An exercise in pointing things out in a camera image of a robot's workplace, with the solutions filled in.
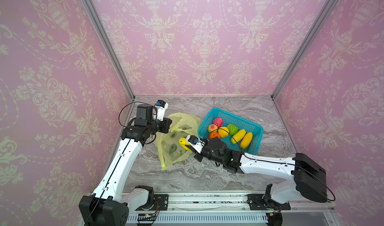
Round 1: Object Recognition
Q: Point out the orange round fruit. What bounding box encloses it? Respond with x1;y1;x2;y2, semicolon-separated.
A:
209;131;221;140

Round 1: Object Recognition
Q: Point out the green fruit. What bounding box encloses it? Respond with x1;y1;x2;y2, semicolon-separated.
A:
227;124;239;136

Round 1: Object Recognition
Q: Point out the yellow banana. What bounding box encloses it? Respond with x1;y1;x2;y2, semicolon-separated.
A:
231;130;246;145
240;132;253;150

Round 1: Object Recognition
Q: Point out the small yellow fruit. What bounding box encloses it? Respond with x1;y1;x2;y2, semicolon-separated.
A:
179;138;192;151

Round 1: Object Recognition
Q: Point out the yellow-green plastic bag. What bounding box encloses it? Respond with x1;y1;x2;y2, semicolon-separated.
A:
155;113;201;171

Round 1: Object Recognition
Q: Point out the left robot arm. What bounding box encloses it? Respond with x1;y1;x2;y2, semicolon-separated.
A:
79;100;172;226

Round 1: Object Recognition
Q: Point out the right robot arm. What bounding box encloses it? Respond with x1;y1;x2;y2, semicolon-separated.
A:
186;136;329;209

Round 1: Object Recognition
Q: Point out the teal plastic basket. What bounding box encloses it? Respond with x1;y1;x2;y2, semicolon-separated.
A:
198;108;264;155

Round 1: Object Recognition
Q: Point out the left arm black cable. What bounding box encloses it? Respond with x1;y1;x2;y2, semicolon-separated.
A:
82;101;160;226

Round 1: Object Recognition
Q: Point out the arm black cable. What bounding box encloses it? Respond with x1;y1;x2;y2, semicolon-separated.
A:
82;101;160;226
203;127;336;202

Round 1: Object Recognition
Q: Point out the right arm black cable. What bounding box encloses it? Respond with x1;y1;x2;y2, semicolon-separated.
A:
203;127;336;202

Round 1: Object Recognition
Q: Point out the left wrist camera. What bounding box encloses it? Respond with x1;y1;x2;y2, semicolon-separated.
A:
155;100;169;121

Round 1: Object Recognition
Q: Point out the aluminium front rail frame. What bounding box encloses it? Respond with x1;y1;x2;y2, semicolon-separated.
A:
124;191;342;226

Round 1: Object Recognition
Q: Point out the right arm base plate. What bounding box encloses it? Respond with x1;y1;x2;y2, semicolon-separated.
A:
247;194;291;211

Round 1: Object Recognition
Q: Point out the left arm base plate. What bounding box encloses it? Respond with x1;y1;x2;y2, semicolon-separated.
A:
137;194;169;211

